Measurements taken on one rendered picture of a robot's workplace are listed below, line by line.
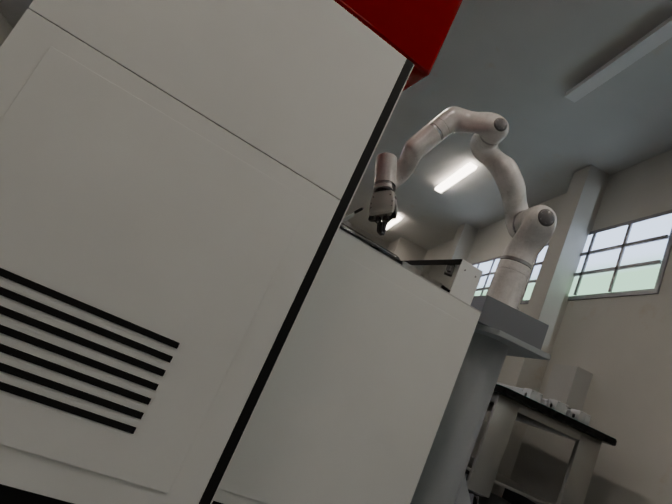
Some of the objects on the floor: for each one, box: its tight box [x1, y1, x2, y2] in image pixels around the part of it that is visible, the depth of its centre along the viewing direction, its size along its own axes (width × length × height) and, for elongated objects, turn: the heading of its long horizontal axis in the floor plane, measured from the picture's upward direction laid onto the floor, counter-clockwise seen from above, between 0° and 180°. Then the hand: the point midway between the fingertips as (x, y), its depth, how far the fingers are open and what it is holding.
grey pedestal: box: [410, 323, 551, 504], centre depth 169 cm, size 51×44×82 cm
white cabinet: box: [212, 230, 481, 504], centre depth 172 cm, size 64×96×82 cm, turn 86°
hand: (381, 229), depth 174 cm, fingers closed
